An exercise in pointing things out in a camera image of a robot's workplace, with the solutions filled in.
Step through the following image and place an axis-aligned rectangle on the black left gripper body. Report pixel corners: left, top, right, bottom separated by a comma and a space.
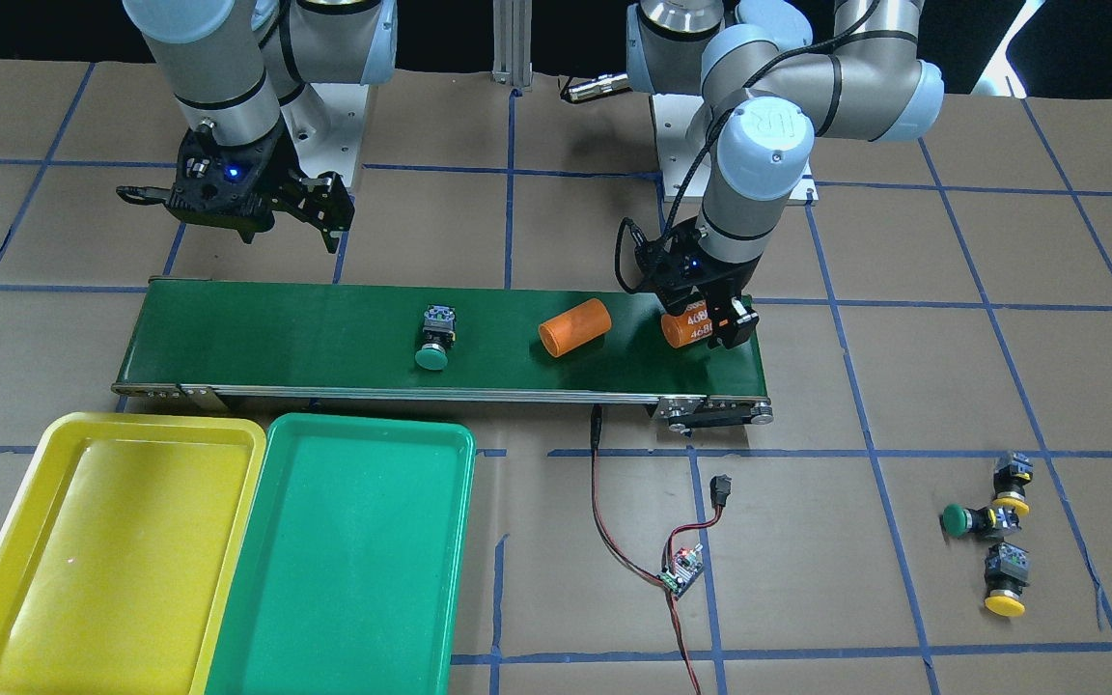
635, 220, 755, 312

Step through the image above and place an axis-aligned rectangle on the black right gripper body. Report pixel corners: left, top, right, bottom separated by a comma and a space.
118, 122, 301, 244

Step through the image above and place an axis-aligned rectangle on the orange cylinder with label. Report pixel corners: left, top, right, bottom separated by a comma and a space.
661, 299, 714, 350

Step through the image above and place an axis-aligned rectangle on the plain orange cylinder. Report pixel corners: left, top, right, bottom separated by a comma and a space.
538, 298, 612, 359

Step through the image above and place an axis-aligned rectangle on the green push button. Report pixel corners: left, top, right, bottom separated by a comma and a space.
414, 304, 458, 373
940, 503, 1022, 542

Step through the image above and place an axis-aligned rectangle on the yellow push button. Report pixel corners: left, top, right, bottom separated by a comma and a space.
984, 542, 1031, 619
991, 451, 1034, 518

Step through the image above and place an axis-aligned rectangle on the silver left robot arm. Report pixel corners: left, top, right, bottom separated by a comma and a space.
617, 1, 945, 348

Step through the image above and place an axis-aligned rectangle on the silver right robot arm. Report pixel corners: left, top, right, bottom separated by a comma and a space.
116, 1, 398, 252

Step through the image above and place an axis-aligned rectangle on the green conveyor belt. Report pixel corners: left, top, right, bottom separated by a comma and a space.
115, 280, 773, 431

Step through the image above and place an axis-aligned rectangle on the small motor controller board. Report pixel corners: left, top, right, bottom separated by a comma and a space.
657, 542, 705, 600

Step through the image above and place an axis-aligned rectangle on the green plastic tray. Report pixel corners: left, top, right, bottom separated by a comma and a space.
205, 413, 476, 694

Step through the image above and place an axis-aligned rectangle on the yellow plastic tray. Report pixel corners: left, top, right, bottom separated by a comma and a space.
0, 413, 265, 694

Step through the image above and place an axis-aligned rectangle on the red black motor cable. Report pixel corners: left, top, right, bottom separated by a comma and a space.
589, 405, 737, 695

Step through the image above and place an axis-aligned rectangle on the aluminium frame post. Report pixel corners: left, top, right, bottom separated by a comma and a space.
492, 0, 533, 92

